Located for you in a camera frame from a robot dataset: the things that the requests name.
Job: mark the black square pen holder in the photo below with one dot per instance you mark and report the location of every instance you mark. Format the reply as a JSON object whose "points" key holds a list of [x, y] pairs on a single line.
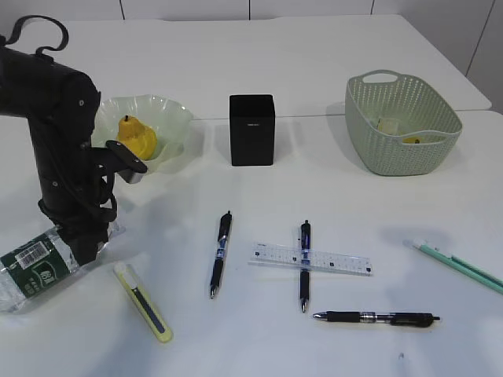
{"points": [[252, 129]]}

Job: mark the green woven plastic basket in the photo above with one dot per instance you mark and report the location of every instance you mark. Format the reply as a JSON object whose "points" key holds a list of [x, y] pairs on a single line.
{"points": [[389, 94]]}

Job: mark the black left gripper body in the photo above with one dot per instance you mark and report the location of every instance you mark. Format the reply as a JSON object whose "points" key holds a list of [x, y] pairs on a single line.
{"points": [[76, 218]]}

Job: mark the black gel pen bottom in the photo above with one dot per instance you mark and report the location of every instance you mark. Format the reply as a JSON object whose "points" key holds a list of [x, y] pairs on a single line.
{"points": [[400, 319]]}

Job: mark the clear plastic water bottle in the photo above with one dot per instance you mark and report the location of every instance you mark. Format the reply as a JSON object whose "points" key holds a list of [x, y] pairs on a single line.
{"points": [[40, 264]]}

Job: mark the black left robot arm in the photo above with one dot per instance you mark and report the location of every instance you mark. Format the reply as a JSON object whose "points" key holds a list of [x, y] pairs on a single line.
{"points": [[60, 105]]}

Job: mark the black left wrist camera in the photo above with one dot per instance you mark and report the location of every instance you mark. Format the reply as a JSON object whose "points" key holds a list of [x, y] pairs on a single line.
{"points": [[116, 158]]}

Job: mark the yellow utility knife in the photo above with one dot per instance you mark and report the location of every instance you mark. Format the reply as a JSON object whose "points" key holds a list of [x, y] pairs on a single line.
{"points": [[142, 301]]}

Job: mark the black gel pen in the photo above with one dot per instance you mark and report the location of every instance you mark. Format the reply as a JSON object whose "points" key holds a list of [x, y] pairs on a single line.
{"points": [[223, 236], [400, 319], [304, 277]]}

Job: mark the green white mechanical pencil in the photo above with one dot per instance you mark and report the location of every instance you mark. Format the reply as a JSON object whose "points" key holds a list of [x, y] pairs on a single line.
{"points": [[458, 264]]}

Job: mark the black gel pen middle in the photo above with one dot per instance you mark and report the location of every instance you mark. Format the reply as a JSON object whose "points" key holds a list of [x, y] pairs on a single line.
{"points": [[304, 277]]}

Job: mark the clear plastic ruler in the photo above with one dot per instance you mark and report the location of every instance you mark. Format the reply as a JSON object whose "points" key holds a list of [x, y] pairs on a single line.
{"points": [[294, 258]]}

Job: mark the yellow pear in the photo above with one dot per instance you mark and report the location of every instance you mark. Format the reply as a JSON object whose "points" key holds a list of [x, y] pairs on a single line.
{"points": [[139, 138]]}

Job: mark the green wavy glass plate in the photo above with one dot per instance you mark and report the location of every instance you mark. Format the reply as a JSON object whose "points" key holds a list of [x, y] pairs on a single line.
{"points": [[169, 119]]}

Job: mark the black gel pen left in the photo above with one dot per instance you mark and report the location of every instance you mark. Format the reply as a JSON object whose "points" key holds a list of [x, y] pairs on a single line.
{"points": [[223, 236]]}

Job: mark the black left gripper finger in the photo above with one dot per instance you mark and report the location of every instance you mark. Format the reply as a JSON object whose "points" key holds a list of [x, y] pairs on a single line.
{"points": [[86, 247]]}

